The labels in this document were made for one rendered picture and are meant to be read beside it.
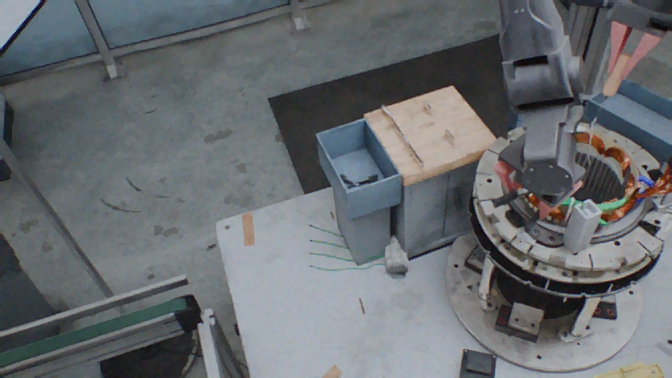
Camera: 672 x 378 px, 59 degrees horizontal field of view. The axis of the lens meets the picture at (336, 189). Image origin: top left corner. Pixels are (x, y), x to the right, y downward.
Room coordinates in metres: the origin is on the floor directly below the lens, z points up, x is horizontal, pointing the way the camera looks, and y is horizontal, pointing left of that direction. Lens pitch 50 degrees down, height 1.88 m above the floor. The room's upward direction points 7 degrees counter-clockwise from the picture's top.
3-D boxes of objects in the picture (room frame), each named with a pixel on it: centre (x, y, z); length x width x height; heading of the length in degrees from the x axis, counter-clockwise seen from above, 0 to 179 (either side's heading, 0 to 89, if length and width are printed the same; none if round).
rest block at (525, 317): (0.52, -0.33, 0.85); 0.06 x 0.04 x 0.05; 61
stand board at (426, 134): (0.82, -0.19, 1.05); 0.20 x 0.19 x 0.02; 106
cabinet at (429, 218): (0.82, -0.19, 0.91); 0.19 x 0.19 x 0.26; 16
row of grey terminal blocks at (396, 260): (0.72, -0.11, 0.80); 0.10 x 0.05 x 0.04; 177
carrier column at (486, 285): (0.59, -0.27, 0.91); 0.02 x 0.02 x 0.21
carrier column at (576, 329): (0.49, -0.42, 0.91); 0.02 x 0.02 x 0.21
